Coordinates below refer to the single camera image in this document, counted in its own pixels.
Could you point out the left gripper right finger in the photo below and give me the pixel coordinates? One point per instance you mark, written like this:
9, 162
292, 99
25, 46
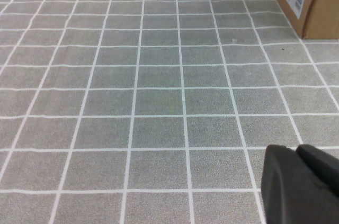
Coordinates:
323, 165

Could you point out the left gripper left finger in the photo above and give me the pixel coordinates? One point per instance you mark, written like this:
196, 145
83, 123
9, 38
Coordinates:
291, 195

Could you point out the brown cardboard shoe box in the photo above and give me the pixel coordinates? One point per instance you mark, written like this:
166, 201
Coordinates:
323, 9

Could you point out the grey white-grid tablecloth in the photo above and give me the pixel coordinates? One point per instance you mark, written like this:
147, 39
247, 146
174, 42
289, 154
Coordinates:
132, 102

